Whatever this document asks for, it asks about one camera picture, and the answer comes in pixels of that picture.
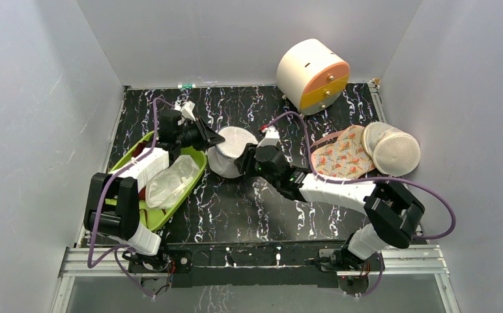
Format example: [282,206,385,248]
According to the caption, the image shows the green plastic basket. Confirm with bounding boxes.
[104,130,208,233]

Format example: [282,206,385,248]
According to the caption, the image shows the floral mesh laundry pouch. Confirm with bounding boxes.
[310,125,375,179]

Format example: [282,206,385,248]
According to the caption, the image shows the round white drawer cabinet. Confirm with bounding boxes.
[276,38,351,115]

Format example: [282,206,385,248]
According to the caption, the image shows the white mesh laundry bag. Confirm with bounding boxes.
[207,126,258,179]

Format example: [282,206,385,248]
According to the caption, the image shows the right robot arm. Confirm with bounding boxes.
[235,143,425,272]

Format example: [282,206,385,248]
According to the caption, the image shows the green white marker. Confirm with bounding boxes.
[177,83,196,89]

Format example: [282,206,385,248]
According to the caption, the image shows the dark red garment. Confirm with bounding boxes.
[130,140,167,231]

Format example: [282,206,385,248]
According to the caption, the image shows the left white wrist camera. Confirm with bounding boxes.
[176,101,196,121]

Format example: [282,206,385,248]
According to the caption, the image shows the white garment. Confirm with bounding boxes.
[146,155,199,210]

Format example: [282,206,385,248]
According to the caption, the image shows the beige mesh laundry bag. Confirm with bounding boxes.
[362,122,421,177]

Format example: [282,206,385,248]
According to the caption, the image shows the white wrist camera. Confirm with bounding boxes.
[257,125,280,147]
[176,101,196,121]

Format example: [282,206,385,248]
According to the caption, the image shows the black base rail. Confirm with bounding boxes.
[61,241,449,290]

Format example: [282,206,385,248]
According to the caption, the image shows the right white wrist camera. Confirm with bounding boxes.
[257,125,280,147]

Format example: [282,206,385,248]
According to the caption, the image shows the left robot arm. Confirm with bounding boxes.
[83,109,225,271]

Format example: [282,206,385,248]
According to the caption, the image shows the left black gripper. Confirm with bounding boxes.
[177,118,225,153]

